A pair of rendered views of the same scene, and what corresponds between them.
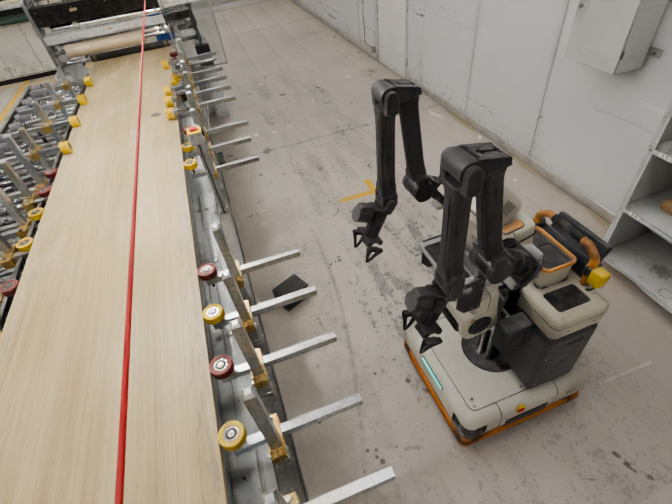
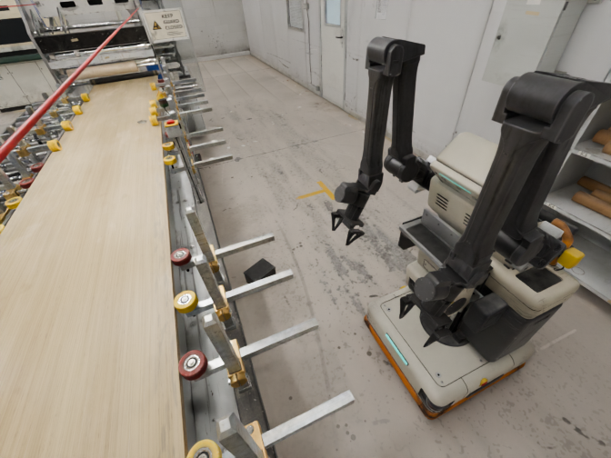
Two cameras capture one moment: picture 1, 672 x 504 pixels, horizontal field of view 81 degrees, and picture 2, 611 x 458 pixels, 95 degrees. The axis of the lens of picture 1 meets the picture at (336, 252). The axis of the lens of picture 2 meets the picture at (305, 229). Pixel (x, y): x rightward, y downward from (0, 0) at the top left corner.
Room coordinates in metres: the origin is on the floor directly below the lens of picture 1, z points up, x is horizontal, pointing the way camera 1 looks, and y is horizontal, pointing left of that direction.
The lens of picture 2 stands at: (0.33, 0.12, 1.75)
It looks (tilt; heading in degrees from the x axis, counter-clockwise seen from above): 41 degrees down; 354
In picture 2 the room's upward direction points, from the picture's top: 5 degrees counter-clockwise
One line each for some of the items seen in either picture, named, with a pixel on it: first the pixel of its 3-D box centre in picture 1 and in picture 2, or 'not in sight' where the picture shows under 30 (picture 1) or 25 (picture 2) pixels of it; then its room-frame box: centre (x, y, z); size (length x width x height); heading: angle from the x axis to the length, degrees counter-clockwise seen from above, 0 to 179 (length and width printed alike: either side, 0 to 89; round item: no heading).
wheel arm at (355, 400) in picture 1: (299, 423); (284, 431); (0.57, 0.20, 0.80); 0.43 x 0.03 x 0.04; 104
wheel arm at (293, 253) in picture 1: (254, 266); (229, 251); (1.29, 0.38, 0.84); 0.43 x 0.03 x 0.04; 104
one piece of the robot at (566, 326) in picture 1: (518, 302); (477, 282); (1.06, -0.79, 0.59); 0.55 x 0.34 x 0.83; 14
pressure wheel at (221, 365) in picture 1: (225, 372); (196, 369); (0.76, 0.45, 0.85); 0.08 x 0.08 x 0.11
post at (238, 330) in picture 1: (254, 363); (231, 360); (0.75, 0.33, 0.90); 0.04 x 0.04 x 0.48; 14
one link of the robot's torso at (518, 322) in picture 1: (480, 319); (451, 299); (0.94, -0.56, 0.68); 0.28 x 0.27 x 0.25; 14
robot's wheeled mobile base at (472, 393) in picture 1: (486, 359); (440, 333); (1.04, -0.70, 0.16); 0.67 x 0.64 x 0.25; 104
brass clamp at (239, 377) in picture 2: (258, 368); (235, 363); (0.77, 0.34, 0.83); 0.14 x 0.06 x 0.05; 14
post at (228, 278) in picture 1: (244, 314); (219, 302); (0.99, 0.39, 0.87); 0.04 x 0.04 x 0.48; 14
